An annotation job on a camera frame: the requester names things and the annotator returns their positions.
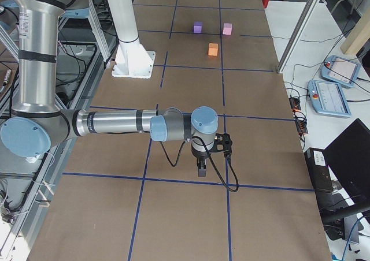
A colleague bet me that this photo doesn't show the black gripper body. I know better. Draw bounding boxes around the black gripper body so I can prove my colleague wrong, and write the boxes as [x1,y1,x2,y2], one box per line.
[191,149,209,161]

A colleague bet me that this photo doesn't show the orange foam cube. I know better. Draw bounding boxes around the orange foam cube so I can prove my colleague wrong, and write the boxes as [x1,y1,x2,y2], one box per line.
[208,43,219,57]

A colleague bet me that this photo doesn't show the black power strip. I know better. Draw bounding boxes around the black power strip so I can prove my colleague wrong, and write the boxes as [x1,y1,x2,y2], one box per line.
[289,96,308,136]

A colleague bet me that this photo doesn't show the brown paper table cover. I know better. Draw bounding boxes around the brown paper table cover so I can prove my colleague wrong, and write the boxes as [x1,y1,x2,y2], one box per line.
[28,0,331,260]

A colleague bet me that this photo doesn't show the black computer box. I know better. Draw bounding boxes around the black computer box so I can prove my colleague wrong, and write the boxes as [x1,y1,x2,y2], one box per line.
[304,148,334,193]

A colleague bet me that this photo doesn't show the pink foam cube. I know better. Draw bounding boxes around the pink foam cube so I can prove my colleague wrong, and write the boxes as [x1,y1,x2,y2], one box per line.
[223,23,232,35]

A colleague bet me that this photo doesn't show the purple foam cube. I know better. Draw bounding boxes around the purple foam cube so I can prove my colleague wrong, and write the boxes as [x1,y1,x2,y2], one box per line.
[193,21,203,33]

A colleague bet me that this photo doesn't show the near blue teach pendant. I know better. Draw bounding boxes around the near blue teach pendant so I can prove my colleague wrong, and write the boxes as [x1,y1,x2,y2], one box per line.
[308,80,352,118]

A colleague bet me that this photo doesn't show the blue teach pendant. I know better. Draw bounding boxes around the blue teach pendant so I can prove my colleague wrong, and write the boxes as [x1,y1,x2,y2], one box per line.
[321,55,360,88]
[308,80,352,118]

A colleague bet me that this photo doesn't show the black monitor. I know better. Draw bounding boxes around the black monitor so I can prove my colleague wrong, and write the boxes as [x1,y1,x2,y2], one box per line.
[324,118,369,203]

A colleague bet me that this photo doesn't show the far blue teach pendant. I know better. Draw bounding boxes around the far blue teach pendant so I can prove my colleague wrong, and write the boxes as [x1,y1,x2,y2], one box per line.
[321,55,360,88]

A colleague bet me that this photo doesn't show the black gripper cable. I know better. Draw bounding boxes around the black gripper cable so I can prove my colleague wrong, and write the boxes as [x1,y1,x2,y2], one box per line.
[158,136,239,192]

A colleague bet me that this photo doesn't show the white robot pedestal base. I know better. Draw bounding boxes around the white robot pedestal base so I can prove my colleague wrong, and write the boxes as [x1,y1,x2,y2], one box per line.
[108,0,156,79]

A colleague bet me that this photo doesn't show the aluminium frame post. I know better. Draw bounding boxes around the aluminium frame post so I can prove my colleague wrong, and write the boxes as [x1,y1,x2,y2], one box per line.
[277,0,320,73]

